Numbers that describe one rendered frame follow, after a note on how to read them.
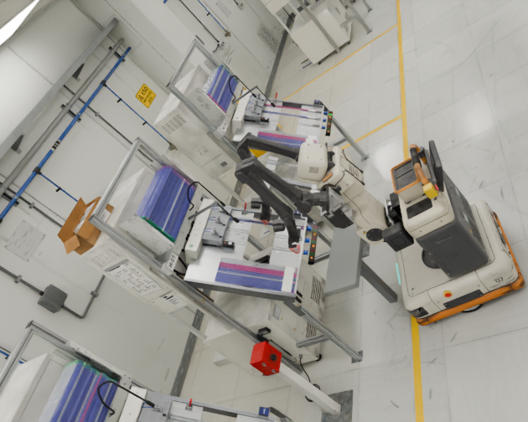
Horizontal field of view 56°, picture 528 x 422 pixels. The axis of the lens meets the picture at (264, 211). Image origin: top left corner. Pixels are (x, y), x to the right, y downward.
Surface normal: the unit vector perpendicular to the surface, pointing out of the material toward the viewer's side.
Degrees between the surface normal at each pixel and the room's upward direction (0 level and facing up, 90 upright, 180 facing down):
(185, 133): 90
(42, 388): 90
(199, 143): 90
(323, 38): 90
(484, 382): 0
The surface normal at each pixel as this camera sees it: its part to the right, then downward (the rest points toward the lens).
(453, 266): -0.08, 0.65
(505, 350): -0.65, -0.61
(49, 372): 0.73, -0.38
